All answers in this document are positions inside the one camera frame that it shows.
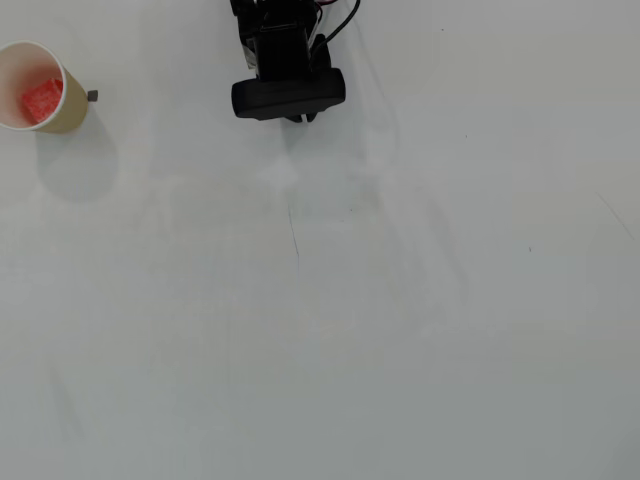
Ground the black camera cable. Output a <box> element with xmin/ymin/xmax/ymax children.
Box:
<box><xmin>311</xmin><ymin>0</ymin><xmax>362</xmax><ymax>54</ymax></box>

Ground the black bar webcam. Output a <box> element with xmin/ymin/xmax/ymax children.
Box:
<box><xmin>230</xmin><ymin>23</ymin><xmax>347</xmax><ymax>122</ymax></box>

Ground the red foam cube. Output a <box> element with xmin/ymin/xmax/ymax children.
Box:
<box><xmin>20</xmin><ymin>76</ymin><xmax>66</xmax><ymax>125</ymax></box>

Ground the beige paper cup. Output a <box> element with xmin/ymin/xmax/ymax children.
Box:
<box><xmin>0</xmin><ymin>40</ymin><xmax>91</xmax><ymax>135</ymax></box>

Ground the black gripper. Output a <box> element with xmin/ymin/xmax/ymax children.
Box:
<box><xmin>284</xmin><ymin>32</ymin><xmax>333</xmax><ymax>124</ymax></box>

